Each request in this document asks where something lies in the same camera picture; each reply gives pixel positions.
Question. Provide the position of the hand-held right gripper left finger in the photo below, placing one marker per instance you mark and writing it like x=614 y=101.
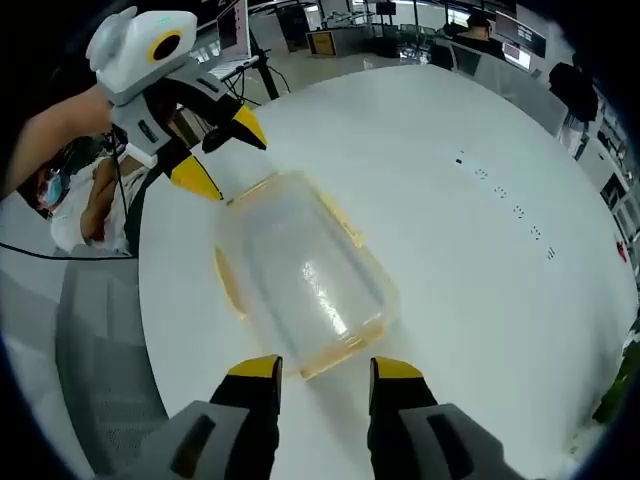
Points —
x=235 y=430

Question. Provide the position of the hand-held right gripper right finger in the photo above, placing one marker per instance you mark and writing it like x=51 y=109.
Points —
x=405 y=430

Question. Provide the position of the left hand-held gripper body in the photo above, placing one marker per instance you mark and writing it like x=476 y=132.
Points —
x=130 y=55

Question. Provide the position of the clear plastic box yellow buckle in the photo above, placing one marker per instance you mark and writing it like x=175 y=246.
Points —
x=305 y=270

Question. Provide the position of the white standing desk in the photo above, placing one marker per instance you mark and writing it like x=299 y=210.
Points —
x=250 y=62

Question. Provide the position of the white-framed display screen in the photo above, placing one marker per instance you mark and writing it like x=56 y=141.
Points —
x=234 y=27

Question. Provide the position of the yellow and black cabinet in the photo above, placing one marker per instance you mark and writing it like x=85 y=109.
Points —
x=320 y=43

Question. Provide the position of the grey mesh office chair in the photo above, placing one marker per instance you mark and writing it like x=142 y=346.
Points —
x=110 y=350

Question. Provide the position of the green potted plant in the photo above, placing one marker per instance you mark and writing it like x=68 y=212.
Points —
x=622 y=380

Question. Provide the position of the small red object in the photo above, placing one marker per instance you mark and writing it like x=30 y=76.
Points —
x=621 y=251

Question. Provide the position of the dark wall monitor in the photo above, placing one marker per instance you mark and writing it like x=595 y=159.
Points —
x=520 y=32

